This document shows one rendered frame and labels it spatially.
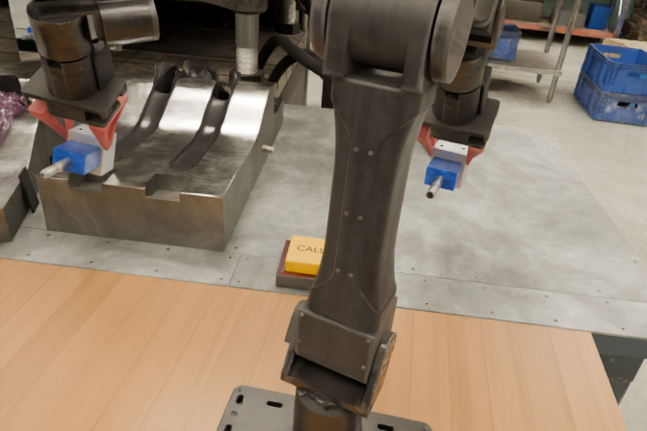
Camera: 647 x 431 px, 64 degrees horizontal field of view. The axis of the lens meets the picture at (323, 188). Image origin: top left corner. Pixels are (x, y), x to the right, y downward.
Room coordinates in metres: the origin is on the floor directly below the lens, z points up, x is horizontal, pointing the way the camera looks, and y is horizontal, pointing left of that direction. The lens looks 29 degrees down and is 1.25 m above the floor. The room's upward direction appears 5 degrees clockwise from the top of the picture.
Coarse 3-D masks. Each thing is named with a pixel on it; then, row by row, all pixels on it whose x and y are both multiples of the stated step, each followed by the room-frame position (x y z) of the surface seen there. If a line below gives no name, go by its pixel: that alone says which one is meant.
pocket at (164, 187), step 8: (160, 176) 0.65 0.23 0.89; (168, 176) 0.65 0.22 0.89; (176, 176) 0.65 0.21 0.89; (184, 176) 0.65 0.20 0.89; (152, 184) 0.64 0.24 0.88; (160, 184) 0.65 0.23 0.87; (168, 184) 0.65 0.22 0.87; (176, 184) 0.65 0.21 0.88; (184, 184) 0.65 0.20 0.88; (152, 192) 0.63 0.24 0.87; (160, 192) 0.64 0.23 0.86; (168, 192) 0.64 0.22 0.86; (176, 192) 0.65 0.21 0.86; (168, 200) 0.60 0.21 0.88; (176, 200) 0.60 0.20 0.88
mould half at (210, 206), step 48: (144, 96) 0.89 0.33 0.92; (192, 96) 0.89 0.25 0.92; (240, 96) 0.90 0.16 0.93; (144, 144) 0.75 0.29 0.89; (240, 144) 0.79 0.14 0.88; (48, 192) 0.61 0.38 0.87; (96, 192) 0.61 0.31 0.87; (144, 192) 0.60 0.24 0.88; (192, 192) 0.60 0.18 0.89; (240, 192) 0.70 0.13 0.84; (144, 240) 0.61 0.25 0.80; (192, 240) 0.60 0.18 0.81
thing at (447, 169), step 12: (444, 144) 0.70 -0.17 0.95; (456, 144) 0.71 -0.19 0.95; (432, 156) 0.69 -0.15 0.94; (444, 156) 0.68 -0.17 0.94; (456, 156) 0.67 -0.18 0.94; (432, 168) 0.65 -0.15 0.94; (444, 168) 0.65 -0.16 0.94; (456, 168) 0.65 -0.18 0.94; (432, 180) 0.64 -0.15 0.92; (444, 180) 0.64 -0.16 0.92; (456, 180) 0.64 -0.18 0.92; (432, 192) 0.59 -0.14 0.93
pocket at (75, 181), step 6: (114, 168) 0.65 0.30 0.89; (72, 174) 0.63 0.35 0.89; (78, 174) 0.64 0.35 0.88; (90, 174) 0.66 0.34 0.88; (108, 174) 0.65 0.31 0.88; (72, 180) 0.63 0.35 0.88; (78, 180) 0.64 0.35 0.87; (84, 180) 0.66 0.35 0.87; (90, 180) 0.66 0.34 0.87; (96, 180) 0.66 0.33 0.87; (102, 180) 0.66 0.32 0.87; (72, 186) 0.63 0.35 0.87; (78, 186) 0.64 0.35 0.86; (84, 186) 0.64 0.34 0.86; (90, 186) 0.64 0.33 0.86; (96, 186) 0.65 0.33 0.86
